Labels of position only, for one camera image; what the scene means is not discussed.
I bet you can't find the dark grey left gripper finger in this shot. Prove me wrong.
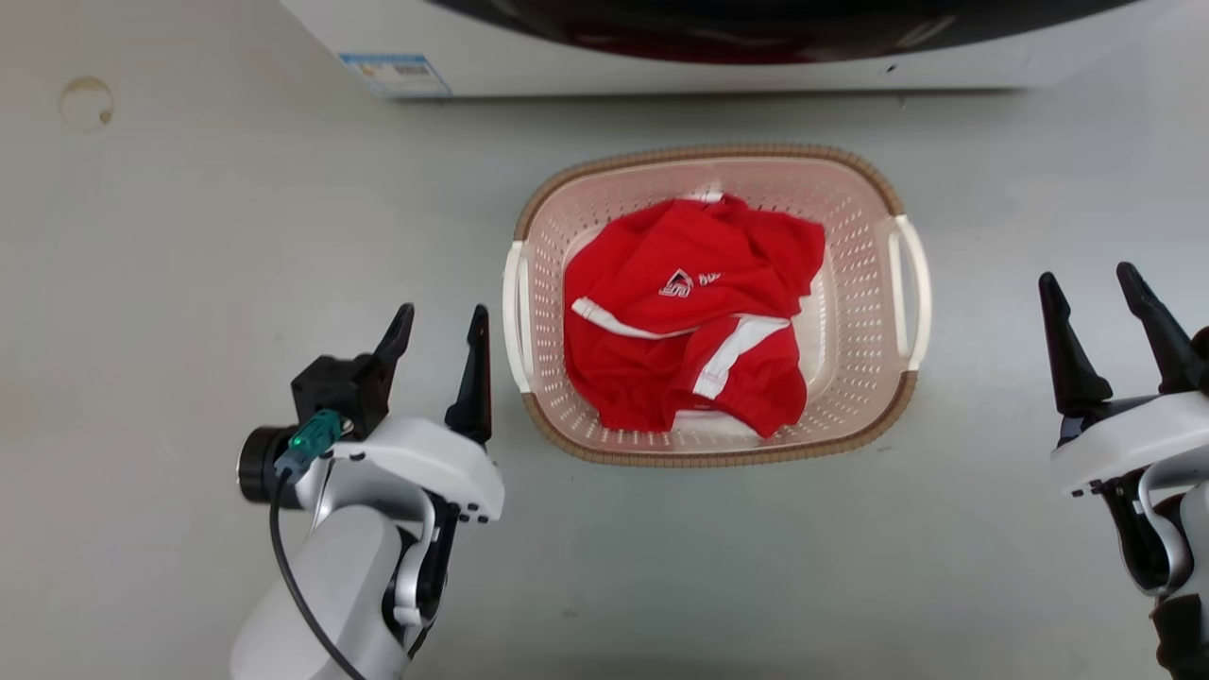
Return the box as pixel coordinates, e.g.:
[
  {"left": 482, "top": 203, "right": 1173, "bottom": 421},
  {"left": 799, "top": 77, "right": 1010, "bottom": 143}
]
[
  {"left": 374, "top": 304, "right": 415, "bottom": 398},
  {"left": 446, "top": 304, "right": 493, "bottom": 445}
]

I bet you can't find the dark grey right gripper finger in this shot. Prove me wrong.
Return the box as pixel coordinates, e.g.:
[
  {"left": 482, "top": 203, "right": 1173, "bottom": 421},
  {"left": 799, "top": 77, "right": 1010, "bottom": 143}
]
[
  {"left": 1116, "top": 263, "right": 1205, "bottom": 396},
  {"left": 1039, "top": 272, "right": 1114, "bottom": 415}
]

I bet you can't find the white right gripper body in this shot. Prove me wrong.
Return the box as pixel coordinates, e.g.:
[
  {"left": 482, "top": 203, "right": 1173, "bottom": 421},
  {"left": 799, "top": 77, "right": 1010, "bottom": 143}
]
[{"left": 1050, "top": 389, "right": 1209, "bottom": 498}]

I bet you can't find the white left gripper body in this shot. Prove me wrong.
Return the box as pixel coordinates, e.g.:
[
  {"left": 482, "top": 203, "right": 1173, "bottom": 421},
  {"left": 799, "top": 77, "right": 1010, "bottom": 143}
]
[{"left": 326, "top": 418, "right": 504, "bottom": 525}]

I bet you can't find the beige perforated laundry basket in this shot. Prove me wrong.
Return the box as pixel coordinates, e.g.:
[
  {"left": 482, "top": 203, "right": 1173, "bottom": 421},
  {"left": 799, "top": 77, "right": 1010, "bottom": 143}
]
[{"left": 502, "top": 144, "right": 933, "bottom": 468}]

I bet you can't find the red garment with white stripes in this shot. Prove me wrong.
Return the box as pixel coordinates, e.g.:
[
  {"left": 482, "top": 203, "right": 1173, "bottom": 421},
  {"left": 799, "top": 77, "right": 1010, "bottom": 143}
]
[{"left": 563, "top": 194, "right": 827, "bottom": 439}]

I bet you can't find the blue energy label sticker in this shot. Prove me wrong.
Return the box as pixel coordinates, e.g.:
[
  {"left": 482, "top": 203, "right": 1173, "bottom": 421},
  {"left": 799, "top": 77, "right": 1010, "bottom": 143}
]
[{"left": 338, "top": 54, "right": 452, "bottom": 99}]

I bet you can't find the white front-load washing machine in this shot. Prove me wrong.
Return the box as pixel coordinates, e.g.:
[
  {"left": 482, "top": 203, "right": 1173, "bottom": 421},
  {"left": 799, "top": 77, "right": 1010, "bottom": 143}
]
[{"left": 279, "top": 0, "right": 1172, "bottom": 100}]

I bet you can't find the black round washer door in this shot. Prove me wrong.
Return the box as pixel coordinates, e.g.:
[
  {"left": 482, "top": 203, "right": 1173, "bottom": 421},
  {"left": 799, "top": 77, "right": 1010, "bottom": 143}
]
[{"left": 425, "top": 0, "right": 1144, "bottom": 65}]

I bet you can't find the green cable connector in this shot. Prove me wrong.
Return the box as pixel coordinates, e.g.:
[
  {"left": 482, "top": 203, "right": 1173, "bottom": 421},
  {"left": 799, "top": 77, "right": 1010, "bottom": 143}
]
[{"left": 274, "top": 409, "right": 343, "bottom": 480}]

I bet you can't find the thin black cable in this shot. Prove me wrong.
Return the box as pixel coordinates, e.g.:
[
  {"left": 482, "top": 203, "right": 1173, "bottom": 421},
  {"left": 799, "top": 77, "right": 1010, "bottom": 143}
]
[{"left": 268, "top": 467, "right": 369, "bottom": 680}]

